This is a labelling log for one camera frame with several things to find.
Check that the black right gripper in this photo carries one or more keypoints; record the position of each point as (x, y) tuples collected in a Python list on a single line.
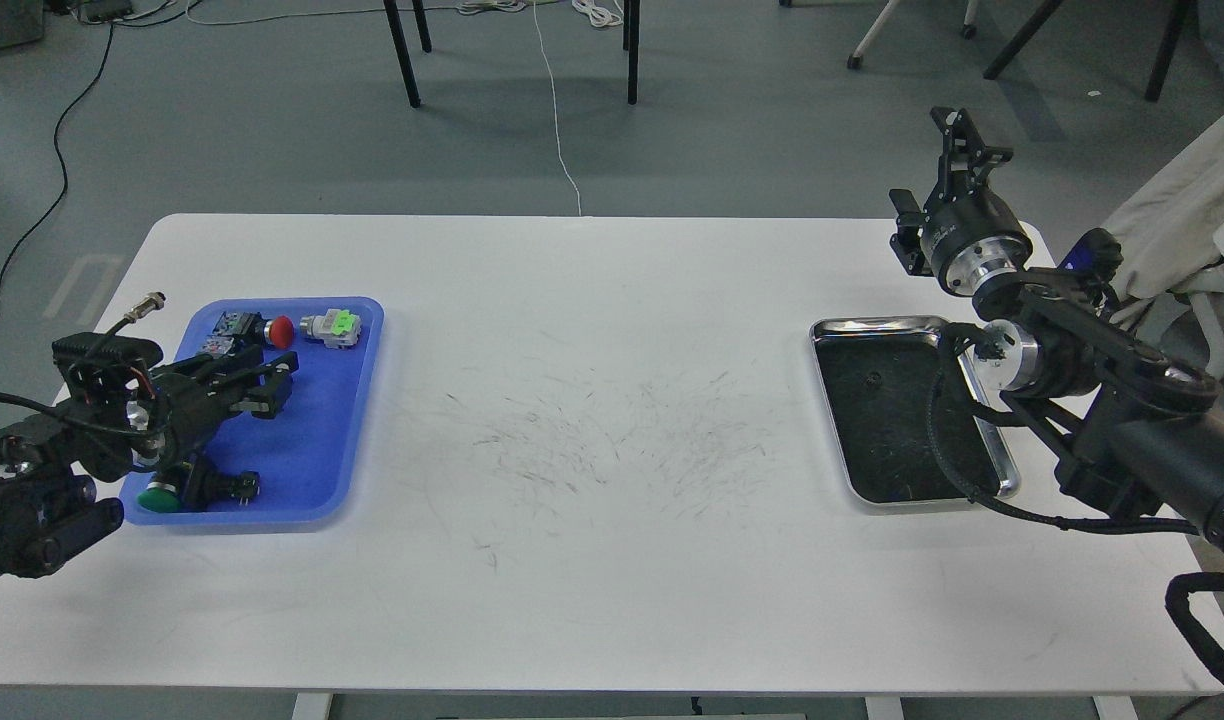
[(969, 234)]

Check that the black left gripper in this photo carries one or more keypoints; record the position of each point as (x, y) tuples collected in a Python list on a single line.
[(197, 406)]

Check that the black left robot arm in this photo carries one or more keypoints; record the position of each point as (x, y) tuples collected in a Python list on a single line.
[(126, 411)]

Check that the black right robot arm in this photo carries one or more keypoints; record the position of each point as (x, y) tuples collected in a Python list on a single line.
[(1135, 433)]

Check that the blue plastic tray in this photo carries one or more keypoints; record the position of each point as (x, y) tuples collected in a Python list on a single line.
[(305, 456)]

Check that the steel tray with black mat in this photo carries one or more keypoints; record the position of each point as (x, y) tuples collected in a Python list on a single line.
[(875, 374)]

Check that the beige cloth cover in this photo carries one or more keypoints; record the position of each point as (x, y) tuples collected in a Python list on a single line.
[(1166, 228)]

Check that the black chair leg right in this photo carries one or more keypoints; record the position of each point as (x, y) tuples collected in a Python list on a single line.
[(631, 41)]

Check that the black chair leg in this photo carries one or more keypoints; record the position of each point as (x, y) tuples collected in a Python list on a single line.
[(392, 13), (631, 41)]

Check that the black chair leg left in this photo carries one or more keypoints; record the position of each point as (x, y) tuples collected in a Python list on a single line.
[(392, 13)]

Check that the red push button switch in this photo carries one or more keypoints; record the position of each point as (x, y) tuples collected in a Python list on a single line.
[(235, 330)]

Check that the grey switch with green label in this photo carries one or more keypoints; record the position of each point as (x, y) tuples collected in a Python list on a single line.
[(335, 328)]

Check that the green push button switch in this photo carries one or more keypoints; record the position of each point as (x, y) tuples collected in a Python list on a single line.
[(195, 485)]

